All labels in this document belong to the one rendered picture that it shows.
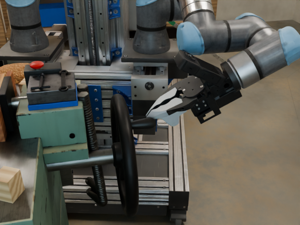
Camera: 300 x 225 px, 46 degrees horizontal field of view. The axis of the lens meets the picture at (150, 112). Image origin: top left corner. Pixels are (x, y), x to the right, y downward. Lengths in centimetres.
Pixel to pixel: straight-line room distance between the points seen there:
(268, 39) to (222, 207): 122
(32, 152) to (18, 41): 80
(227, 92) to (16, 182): 47
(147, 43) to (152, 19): 9
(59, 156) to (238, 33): 48
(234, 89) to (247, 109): 191
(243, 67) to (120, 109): 27
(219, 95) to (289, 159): 152
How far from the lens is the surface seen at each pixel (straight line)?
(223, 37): 83
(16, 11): 145
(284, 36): 80
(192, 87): 77
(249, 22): 86
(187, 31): 80
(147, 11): 135
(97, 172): 90
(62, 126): 77
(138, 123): 75
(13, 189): 63
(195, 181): 200
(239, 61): 77
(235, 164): 215
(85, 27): 152
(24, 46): 147
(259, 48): 78
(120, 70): 147
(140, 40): 140
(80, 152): 78
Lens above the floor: 133
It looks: 31 degrees down
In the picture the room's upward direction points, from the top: straight up
